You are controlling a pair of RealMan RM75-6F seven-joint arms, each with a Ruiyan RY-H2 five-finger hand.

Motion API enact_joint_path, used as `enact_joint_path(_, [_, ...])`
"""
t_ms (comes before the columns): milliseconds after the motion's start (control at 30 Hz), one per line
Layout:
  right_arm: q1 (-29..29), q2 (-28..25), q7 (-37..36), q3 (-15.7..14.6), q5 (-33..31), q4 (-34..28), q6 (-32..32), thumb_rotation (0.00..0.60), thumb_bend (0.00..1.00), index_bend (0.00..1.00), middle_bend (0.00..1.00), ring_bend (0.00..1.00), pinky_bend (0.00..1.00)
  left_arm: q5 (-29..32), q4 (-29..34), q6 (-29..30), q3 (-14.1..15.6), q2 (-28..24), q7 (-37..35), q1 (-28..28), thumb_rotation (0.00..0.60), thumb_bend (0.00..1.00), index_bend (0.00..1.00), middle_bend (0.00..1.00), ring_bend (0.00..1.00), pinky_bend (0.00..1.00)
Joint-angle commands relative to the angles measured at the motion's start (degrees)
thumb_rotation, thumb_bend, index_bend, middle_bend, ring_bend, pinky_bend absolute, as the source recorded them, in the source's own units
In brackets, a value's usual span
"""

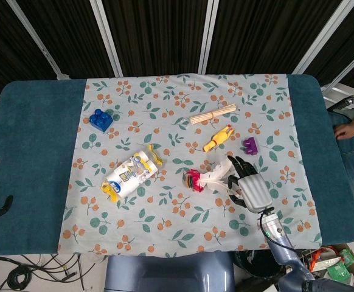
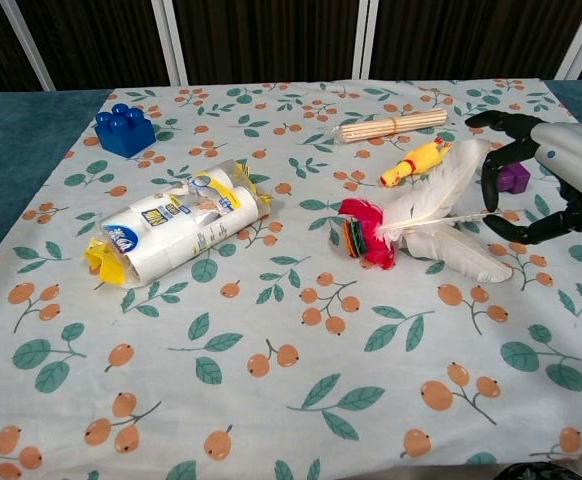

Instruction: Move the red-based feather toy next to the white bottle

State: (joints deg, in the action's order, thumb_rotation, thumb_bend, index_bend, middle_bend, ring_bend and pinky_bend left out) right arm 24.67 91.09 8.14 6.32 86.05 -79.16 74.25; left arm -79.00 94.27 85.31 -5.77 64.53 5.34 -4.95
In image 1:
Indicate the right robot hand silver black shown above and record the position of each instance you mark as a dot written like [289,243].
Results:
[254,191]

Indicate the bystander bare hand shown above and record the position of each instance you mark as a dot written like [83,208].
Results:
[345,130]

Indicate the white feather shuttlecock red base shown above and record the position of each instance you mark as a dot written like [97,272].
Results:
[209,178]

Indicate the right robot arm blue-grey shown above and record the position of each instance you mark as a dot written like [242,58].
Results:
[286,246]

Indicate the purple toy building block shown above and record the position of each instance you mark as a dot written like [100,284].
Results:
[251,146]

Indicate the teal table cover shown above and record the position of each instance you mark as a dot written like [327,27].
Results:
[31,137]

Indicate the yellow rubber chicken toy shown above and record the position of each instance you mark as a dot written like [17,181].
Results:
[218,138]

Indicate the floral patterned cloth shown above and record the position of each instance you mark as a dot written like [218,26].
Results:
[177,225]

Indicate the bundle of wooden sticks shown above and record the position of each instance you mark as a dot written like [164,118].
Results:
[213,114]

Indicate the cardboard box with clutter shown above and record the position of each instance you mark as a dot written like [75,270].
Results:
[320,267]

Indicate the green plastic packet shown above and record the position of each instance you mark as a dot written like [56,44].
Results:
[344,266]

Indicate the blue-grey robot torso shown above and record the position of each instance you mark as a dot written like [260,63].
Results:
[169,272]

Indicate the white tissue pack yellow ends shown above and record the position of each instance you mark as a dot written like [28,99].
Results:
[131,175]

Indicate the blue toy building block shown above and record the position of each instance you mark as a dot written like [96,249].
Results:
[101,120]

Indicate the dark screen panel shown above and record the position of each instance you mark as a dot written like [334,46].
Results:
[256,36]
[67,33]
[158,36]

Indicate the white screen frame post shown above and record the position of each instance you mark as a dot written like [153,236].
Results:
[107,36]
[40,42]
[347,71]
[323,36]
[209,36]

